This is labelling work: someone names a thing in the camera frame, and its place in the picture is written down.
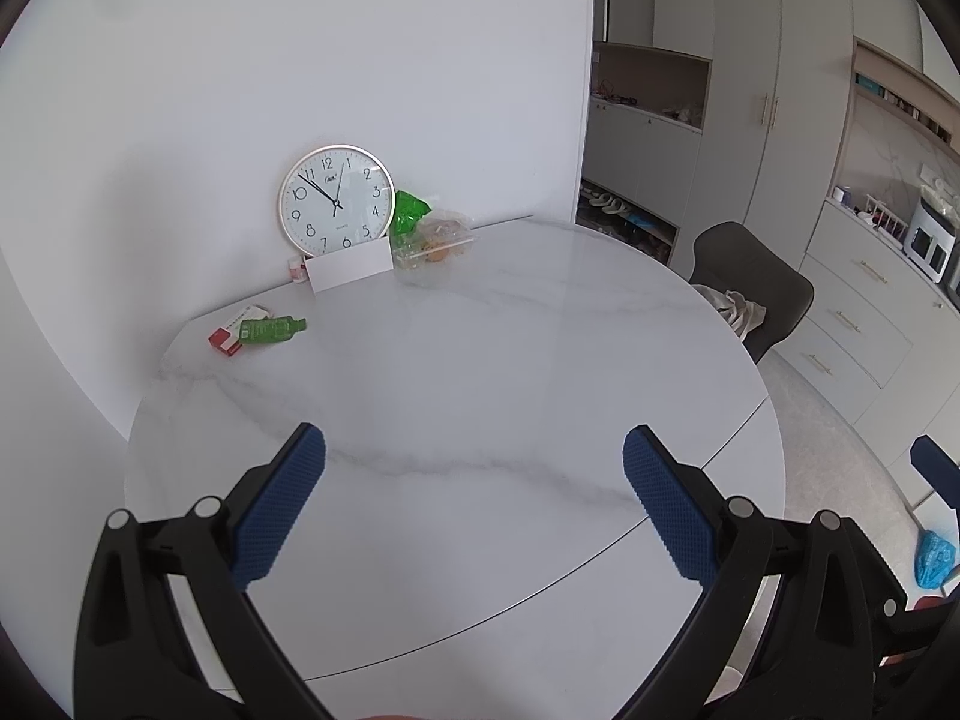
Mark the white countertop appliance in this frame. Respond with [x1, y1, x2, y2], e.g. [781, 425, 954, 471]
[904, 195, 960, 280]

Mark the white card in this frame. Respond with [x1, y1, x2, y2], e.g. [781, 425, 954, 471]
[305, 240, 393, 293]

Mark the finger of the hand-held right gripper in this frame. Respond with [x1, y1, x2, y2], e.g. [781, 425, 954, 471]
[910, 435, 960, 515]
[859, 529, 911, 616]

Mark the white drawer cabinet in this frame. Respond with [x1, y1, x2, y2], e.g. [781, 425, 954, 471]
[765, 199, 960, 437]

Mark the beige cloth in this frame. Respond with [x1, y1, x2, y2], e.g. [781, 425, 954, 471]
[694, 285, 767, 340]

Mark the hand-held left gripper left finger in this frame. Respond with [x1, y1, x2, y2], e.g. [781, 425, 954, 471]
[73, 422, 331, 720]

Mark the green packet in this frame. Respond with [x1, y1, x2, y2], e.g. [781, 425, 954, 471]
[238, 315, 308, 346]

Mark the blue plastic bag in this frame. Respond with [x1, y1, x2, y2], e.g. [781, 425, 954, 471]
[913, 530, 959, 590]

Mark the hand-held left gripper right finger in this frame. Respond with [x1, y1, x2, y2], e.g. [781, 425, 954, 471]
[615, 424, 882, 720]

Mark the round white wall clock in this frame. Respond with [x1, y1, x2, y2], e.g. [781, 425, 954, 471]
[277, 144, 396, 257]

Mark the white dish rack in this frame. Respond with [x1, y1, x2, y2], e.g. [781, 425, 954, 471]
[859, 195, 912, 242]

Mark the grey chair with cloth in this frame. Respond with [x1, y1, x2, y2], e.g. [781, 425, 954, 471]
[690, 221, 815, 365]

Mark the shelf of books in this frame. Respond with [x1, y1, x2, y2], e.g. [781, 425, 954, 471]
[853, 37, 947, 140]

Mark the tall white cabinet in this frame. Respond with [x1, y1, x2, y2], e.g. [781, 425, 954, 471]
[675, 0, 856, 256]

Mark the green plastic bag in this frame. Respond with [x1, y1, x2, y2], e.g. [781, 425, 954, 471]
[391, 190, 432, 241]

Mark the row of shoes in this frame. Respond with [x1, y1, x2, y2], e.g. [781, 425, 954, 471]
[581, 187, 676, 256]

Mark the shoe cabinet with niche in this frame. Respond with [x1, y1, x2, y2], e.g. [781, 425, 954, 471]
[581, 41, 711, 265]

